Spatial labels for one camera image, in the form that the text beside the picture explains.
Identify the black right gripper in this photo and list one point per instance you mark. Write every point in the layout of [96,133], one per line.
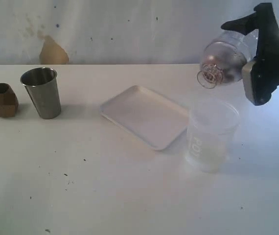
[265,71]

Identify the clear measuring glass jar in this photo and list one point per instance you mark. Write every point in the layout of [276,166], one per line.
[244,41]

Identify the clear dome jar lid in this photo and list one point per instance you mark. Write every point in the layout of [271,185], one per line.
[223,60]

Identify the stainless steel cup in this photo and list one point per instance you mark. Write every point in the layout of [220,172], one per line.
[41,86]

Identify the brown wooden cup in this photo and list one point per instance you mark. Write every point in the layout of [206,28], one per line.
[8,101]

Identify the translucent plastic tub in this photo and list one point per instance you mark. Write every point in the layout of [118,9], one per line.
[211,127]

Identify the white foam tray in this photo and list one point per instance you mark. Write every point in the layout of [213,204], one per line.
[149,116]

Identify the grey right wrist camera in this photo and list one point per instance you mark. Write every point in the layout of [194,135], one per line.
[247,81]

